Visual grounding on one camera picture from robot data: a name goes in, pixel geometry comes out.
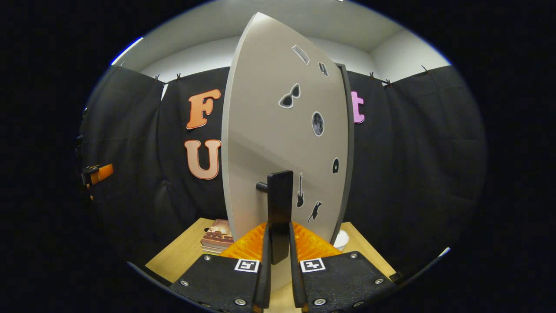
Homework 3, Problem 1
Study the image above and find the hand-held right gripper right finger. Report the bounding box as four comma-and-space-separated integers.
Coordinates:
289, 222, 398, 313

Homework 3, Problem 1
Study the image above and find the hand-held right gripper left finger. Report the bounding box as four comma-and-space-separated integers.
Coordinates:
169, 222, 272, 313

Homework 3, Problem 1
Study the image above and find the black cabinet door handle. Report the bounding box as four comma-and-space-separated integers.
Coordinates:
256, 170, 294, 266

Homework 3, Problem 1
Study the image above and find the dark grey cabinet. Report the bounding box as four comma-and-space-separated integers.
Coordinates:
334, 63, 354, 245

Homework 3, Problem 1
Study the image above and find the beige cabinet door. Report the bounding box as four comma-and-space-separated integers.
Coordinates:
221, 12, 349, 292

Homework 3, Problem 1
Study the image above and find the small white round object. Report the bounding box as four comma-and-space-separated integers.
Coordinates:
332, 230, 350, 252

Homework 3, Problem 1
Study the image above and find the brown cover book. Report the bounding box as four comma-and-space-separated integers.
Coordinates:
202, 219, 235, 250

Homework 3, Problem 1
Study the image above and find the row of black cloth clips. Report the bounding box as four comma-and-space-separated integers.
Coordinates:
154, 65, 430, 85

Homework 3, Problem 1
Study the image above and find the narrow ceiling light strip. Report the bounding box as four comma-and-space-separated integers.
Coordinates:
111, 37, 144, 66

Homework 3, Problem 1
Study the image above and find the black backdrop cloth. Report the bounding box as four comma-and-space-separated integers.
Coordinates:
78, 65, 487, 279

